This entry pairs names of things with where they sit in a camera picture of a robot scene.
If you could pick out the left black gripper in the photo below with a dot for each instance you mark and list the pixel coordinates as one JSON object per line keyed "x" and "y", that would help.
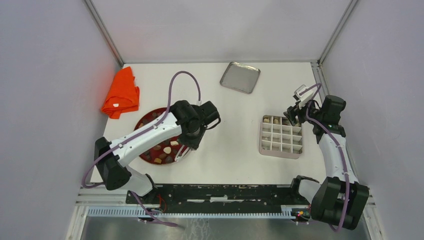
{"x": 193, "y": 143}

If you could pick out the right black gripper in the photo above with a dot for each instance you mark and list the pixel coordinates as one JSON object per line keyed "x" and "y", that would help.
{"x": 292, "y": 112}

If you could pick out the pink tin box with dividers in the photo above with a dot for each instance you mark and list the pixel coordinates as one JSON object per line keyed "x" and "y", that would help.
{"x": 280, "y": 140}

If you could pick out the red round plate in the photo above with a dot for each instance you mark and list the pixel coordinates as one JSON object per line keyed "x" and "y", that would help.
{"x": 157, "y": 151}

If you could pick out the silver serving tongs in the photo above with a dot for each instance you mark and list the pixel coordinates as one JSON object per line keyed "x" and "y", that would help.
{"x": 181, "y": 153}

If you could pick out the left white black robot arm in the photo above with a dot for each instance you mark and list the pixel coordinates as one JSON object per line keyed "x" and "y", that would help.
{"x": 187, "y": 122}

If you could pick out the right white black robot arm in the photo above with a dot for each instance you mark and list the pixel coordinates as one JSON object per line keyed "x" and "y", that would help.
{"x": 340, "y": 199}

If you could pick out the white heart chocolate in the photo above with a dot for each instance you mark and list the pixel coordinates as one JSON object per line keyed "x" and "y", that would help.
{"x": 167, "y": 150}

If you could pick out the dark round chocolate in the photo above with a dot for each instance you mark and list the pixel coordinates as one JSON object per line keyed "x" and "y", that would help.
{"x": 169, "y": 160}

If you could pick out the silver tin lid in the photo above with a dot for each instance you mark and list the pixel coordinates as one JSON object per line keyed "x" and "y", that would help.
{"x": 240, "y": 77}

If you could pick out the orange folded cloth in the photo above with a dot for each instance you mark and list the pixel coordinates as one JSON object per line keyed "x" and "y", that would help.
{"x": 123, "y": 95}

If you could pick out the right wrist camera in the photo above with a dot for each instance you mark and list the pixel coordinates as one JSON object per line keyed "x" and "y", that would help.
{"x": 303, "y": 94}

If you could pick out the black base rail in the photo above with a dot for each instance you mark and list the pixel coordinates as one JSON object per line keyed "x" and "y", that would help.
{"x": 223, "y": 198}

